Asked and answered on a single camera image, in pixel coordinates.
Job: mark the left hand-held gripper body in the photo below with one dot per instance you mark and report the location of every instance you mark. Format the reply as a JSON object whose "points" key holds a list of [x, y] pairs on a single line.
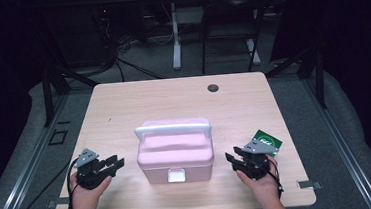
{"points": [[90, 173]]}

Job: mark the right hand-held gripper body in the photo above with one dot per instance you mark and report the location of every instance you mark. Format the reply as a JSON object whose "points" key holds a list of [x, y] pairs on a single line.
{"points": [[255, 164]]}

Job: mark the green carton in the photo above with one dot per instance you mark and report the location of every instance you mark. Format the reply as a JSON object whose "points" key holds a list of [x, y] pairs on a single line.
{"points": [[271, 140]]}

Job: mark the pink storage box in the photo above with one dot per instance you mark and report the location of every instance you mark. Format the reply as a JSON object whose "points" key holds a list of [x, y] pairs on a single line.
{"points": [[173, 149]]}

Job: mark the person's right hand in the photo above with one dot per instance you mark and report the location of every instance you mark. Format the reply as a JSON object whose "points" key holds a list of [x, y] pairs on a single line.
{"points": [[265, 186]]}

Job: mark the person's left hand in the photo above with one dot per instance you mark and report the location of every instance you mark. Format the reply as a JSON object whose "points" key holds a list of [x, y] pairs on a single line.
{"points": [[85, 199]]}

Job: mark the grey tape strip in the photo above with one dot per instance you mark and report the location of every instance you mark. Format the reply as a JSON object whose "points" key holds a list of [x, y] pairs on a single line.
{"points": [[52, 204], [308, 184]]}

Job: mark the black metal stand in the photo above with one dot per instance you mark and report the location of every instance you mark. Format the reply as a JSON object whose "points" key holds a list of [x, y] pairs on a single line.
{"points": [[47, 95], [320, 80]]}

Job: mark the black chair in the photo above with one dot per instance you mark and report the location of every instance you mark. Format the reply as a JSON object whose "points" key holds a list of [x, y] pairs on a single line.
{"points": [[255, 45]]}

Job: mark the white desk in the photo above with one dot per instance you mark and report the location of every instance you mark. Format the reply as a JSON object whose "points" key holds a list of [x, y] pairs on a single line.
{"points": [[175, 35]]}

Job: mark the aluminium rail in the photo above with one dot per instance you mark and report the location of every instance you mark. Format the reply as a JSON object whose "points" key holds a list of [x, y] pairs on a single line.
{"points": [[22, 184], [345, 158]]}

